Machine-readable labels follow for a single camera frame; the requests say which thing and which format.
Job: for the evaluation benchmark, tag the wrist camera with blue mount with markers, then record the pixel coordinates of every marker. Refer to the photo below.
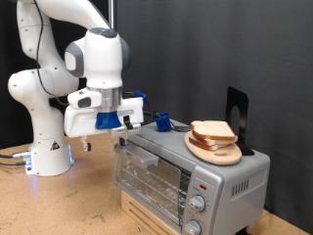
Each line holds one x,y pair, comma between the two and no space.
107,120

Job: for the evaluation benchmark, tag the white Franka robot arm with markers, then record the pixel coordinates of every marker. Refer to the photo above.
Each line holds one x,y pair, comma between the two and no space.
98,58

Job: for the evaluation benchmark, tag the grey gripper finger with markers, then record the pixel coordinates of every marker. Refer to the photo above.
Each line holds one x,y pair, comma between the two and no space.
123,141
86,145

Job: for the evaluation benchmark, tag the silver toaster oven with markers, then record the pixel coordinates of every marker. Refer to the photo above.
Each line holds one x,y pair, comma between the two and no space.
228,176

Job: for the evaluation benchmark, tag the round wooden cutting board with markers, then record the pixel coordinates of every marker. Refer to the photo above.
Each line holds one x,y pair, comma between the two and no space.
202,154

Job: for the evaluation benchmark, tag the black metal bookend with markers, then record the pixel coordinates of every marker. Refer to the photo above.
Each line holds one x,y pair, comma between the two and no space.
238,96

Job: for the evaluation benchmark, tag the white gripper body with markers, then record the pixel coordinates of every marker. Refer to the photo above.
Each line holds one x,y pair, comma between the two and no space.
78,122

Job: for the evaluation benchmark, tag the vertical metal pole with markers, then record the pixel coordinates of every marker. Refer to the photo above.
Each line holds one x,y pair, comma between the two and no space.
111,13

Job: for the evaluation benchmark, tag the silver oven knob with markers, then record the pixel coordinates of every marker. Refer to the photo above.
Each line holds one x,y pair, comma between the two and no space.
192,227
197,203

